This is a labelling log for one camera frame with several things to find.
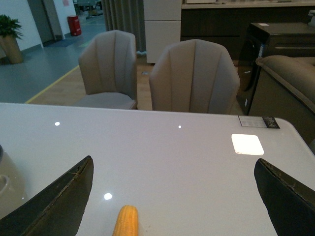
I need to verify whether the cream stainless steel pot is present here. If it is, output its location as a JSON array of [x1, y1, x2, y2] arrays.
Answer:
[[0, 147, 27, 218]]

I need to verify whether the grey sofa armrest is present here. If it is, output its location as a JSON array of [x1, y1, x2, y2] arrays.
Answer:
[[249, 55, 315, 144]]

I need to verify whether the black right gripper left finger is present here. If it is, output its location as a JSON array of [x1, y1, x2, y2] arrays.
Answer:
[[0, 156, 94, 236]]

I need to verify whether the label sticker on table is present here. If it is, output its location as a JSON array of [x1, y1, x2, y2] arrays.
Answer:
[[238, 116, 280, 129]]

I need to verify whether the green potted plant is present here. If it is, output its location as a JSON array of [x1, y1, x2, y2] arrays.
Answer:
[[0, 14, 23, 64]]

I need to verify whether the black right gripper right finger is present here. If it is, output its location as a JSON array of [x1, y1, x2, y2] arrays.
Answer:
[[254, 158, 315, 236]]

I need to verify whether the beige chair right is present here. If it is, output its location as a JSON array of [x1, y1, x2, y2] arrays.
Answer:
[[149, 39, 240, 115]]

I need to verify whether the grey curtain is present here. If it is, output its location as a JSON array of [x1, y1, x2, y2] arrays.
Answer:
[[101, 0, 146, 52]]

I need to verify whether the beige chair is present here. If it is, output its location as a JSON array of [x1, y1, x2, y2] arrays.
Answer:
[[149, 39, 240, 115], [74, 30, 137, 110]]

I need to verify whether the dark kitchen counter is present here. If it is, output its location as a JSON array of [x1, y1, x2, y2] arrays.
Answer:
[[181, 0, 315, 61]]

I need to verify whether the beige chair left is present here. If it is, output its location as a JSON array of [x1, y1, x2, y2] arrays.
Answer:
[[74, 30, 137, 110]]

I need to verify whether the yellow corn cob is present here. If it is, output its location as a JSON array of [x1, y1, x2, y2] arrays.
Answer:
[[112, 205, 138, 236]]

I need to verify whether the black appliance box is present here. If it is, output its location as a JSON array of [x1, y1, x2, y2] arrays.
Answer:
[[237, 23, 315, 115]]

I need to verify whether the red fire extinguisher box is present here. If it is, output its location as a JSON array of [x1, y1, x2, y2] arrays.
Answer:
[[67, 15, 82, 36]]

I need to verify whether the white cabinet column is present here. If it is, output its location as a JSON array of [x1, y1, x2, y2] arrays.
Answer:
[[144, 0, 182, 63]]

